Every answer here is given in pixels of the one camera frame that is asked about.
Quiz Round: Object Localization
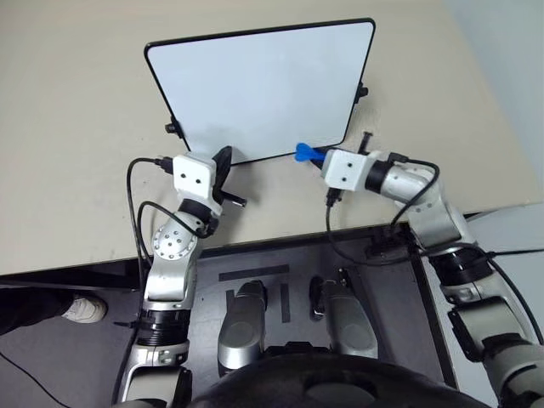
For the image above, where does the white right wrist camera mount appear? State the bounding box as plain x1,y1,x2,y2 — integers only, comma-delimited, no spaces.
320,148,378,193

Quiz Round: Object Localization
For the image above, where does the black-framed whiteboard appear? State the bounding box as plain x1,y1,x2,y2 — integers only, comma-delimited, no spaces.
143,17,377,166

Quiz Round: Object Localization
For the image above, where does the black right upper arm cable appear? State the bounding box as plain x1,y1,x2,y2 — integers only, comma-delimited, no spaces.
465,242,544,348

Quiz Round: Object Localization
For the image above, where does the silver right robot leg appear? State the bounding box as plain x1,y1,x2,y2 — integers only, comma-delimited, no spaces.
309,275,380,359

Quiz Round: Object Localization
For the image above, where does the black robot torso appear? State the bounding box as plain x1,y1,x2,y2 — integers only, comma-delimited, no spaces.
190,341,484,408

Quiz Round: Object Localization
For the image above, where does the short black left arm cable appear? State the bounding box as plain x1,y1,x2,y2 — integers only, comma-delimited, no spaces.
136,201,216,275

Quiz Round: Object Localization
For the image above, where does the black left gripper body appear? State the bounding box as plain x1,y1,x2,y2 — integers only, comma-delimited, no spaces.
210,158,231,206

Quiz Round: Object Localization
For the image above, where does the short black right arm cable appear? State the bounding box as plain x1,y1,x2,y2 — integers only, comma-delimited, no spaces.
388,152,441,229

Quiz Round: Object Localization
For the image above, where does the long black left wrist cable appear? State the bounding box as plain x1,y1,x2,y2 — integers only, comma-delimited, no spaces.
126,155,175,301

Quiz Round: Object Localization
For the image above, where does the silver robot leg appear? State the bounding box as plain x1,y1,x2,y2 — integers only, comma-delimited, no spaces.
309,275,380,359
217,280,269,377

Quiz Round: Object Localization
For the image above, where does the dark trouser leg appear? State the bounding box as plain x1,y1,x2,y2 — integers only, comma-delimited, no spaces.
0,287,76,337

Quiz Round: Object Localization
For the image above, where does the long black wrist cable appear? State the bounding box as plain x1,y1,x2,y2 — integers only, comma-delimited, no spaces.
324,188,421,268
126,155,175,301

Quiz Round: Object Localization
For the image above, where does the white sneaker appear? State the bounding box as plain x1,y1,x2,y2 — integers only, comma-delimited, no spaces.
62,295,109,325

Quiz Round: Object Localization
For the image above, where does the silver left robot leg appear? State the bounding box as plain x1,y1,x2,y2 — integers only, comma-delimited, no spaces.
217,280,269,377

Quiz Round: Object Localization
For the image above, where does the thin black floor cable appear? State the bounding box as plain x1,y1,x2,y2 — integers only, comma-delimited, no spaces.
0,351,65,405

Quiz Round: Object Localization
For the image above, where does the thin black cable beside table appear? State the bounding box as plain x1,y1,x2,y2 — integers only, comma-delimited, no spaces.
486,247,544,258

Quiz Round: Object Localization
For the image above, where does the short black arm cable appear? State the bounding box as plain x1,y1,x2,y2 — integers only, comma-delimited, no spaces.
136,201,216,275
388,152,441,229

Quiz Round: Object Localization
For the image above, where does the long black right wrist cable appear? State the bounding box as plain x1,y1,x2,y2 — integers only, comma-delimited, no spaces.
324,188,421,268

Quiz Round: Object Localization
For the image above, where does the black box under table edge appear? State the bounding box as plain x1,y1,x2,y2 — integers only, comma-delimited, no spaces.
365,226,416,261

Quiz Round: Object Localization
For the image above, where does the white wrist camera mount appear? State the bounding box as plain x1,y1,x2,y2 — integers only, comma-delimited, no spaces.
320,148,378,193
171,154,224,217

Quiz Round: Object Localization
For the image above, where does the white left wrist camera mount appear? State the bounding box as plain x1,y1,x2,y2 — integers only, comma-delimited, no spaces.
171,154,224,217

